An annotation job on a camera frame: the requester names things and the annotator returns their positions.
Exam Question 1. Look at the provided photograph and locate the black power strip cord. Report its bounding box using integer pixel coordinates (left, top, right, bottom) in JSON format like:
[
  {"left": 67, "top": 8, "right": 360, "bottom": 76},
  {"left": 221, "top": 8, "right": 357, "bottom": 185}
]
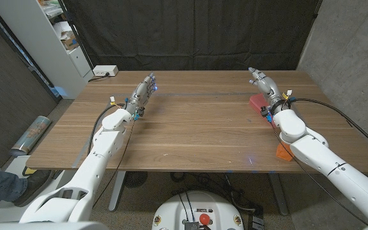
[{"left": 88, "top": 72, "right": 110, "bottom": 82}]

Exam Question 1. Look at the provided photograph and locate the black round fan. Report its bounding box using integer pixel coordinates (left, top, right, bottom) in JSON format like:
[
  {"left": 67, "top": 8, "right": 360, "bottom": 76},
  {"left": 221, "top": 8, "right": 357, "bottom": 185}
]
[{"left": 123, "top": 171, "right": 149, "bottom": 188}]

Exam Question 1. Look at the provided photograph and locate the dark shoe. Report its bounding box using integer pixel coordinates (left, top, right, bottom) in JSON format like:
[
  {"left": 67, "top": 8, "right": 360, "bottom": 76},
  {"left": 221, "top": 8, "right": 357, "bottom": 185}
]
[{"left": 13, "top": 169, "right": 53, "bottom": 207}]

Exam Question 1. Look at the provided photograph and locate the printed cylindrical can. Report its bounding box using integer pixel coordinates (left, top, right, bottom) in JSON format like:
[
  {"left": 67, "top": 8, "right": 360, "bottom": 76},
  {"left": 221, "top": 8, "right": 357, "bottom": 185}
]
[{"left": 10, "top": 115, "right": 51, "bottom": 157}]

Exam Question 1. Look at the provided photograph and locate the white floor board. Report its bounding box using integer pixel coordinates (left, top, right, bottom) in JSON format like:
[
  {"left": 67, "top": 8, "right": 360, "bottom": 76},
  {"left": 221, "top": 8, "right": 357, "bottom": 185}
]
[{"left": 0, "top": 155, "right": 66, "bottom": 224}]

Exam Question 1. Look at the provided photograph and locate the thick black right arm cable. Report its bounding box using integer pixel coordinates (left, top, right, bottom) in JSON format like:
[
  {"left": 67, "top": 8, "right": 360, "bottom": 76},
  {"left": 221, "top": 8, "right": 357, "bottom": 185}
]
[{"left": 286, "top": 97, "right": 368, "bottom": 158}]

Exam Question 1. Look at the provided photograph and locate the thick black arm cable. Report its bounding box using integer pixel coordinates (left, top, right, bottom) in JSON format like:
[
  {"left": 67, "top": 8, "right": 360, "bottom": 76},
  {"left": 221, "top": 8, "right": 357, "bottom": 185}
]
[
  {"left": 286, "top": 97, "right": 368, "bottom": 158},
  {"left": 87, "top": 102, "right": 126, "bottom": 156}
]

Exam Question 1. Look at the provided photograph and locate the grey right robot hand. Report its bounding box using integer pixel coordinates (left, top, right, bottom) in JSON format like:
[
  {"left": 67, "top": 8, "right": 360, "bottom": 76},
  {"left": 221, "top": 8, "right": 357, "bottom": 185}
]
[{"left": 247, "top": 66, "right": 292, "bottom": 116}]

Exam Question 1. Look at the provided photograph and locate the white robot torso base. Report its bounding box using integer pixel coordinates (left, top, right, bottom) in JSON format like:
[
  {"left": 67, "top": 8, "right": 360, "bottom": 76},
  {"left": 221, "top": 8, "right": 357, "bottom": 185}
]
[{"left": 151, "top": 190, "right": 245, "bottom": 230}]

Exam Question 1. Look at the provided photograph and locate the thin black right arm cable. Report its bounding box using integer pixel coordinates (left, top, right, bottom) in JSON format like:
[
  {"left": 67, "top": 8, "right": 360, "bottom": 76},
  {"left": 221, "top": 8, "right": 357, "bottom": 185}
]
[{"left": 269, "top": 122, "right": 368, "bottom": 227}]

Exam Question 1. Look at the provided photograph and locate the black floor cable tangle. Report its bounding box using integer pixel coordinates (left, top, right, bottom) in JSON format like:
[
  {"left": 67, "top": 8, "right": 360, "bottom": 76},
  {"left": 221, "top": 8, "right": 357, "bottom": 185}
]
[{"left": 171, "top": 172, "right": 255, "bottom": 211}]

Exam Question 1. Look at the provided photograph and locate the orange block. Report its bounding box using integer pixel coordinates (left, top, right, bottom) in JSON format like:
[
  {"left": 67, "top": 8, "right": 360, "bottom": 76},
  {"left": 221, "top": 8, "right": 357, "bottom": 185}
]
[{"left": 275, "top": 142, "right": 295, "bottom": 162}]

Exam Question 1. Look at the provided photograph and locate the cardboard box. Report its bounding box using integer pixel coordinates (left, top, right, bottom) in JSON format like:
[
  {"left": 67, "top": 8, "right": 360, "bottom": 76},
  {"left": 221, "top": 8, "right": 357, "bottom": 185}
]
[{"left": 61, "top": 31, "right": 80, "bottom": 50}]

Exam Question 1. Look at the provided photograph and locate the white power strip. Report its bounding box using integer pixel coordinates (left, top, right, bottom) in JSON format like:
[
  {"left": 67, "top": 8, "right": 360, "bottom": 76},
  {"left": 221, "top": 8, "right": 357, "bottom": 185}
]
[{"left": 92, "top": 65, "right": 119, "bottom": 77}]

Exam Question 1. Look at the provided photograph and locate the black backdrop curtain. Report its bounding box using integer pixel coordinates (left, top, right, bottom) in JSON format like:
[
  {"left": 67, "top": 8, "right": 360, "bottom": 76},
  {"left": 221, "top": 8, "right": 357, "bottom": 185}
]
[{"left": 61, "top": 0, "right": 323, "bottom": 72}]

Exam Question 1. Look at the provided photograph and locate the white robot chest shell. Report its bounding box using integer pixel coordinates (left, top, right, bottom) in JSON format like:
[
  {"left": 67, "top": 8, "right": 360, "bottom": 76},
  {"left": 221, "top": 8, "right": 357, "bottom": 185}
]
[{"left": 0, "top": 209, "right": 110, "bottom": 230}]

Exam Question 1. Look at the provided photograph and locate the grey table leg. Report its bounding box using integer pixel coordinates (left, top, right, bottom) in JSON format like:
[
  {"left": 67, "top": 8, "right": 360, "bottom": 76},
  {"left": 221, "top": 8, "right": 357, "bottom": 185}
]
[
  {"left": 268, "top": 172, "right": 289, "bottom": 217},
  {"left": 108, "top": 171, "right": 127, "bottom": 212}
]

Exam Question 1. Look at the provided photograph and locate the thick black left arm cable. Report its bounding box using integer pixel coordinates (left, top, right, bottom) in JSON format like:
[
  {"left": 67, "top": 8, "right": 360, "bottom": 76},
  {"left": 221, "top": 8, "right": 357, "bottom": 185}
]
[{"left": 87, "top": 102, "right": 126, "bottom": 156}]

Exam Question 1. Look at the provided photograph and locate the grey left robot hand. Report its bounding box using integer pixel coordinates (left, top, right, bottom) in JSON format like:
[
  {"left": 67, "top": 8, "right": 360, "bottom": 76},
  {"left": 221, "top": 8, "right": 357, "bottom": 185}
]
[{"left": 125, "top": 72, "right": 158, "bottom": 121}]

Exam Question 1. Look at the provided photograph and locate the red rectangular block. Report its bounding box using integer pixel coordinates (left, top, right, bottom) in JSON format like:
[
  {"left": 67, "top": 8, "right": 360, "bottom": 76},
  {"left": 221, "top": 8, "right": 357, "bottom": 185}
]
[{"left": 249, "top": 93, "right": 276, "bottom": 126}]

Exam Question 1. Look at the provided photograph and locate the black backdrop stand pole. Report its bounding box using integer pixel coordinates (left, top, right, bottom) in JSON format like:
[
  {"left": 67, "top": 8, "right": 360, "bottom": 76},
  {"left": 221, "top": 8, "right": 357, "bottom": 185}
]
[{"left": 57, "top": 0, "right": 95, "bottom": 70}]

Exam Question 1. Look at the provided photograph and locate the white shelf cabinet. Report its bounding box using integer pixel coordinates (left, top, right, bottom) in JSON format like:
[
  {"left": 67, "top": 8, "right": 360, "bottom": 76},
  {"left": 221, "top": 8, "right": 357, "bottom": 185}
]
[{"left": 0, "top": 0, "right": 95, "bottom": 100}]

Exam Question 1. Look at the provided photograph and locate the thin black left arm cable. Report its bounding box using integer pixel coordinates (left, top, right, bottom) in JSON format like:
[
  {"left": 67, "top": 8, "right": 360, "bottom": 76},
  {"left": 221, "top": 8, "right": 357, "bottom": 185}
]
[{"left": 92, "top": 119, "right": 136, "bottom": 208}]

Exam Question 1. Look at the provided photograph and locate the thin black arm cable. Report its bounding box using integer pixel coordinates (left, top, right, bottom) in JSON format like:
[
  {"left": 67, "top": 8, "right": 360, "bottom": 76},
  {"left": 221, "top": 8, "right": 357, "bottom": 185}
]
[
  {"left": 269, "top": 122, "right": 368, "bottom": 227},
  {"left": 92, "top": 119, "right": 136, "bottom": 208}
]

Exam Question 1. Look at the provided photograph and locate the white paper stack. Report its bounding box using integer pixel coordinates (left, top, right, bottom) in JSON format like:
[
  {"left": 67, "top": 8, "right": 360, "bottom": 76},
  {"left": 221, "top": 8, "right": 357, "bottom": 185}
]
[{"left": 52, "top": 20, "right": 73, "bottom": 39}]

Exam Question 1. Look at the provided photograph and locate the black power brick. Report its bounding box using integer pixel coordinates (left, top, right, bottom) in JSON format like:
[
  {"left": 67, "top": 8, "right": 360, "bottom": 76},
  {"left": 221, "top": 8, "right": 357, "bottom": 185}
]
[{"left": 247, "top": 204, "right": 265, "bottom": 230}]

